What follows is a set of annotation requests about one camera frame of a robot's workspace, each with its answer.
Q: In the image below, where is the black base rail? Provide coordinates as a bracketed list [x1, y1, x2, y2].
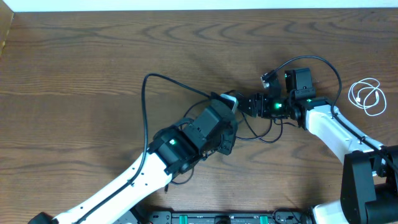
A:
[143, 210, 315, 224]

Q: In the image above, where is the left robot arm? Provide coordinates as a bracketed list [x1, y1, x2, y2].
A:
[30, 98, 238, 223]

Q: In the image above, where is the left camera cable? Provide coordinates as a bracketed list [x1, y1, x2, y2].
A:
[74, 73, 215, 224]

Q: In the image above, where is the white cable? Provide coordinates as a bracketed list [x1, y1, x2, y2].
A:
[347, 77, 387, 117]

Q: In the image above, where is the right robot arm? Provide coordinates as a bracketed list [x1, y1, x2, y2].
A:
[236, 68, 397, 223]

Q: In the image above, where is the black cable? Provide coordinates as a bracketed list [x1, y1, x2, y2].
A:
[164, 90, 299, 194]

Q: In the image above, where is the right camera cable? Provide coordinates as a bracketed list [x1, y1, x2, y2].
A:
[264, 55, 398, 175]

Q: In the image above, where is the camera cable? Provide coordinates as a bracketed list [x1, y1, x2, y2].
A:
[264, 55, 398, 175]
[74, 73, 215, 224]

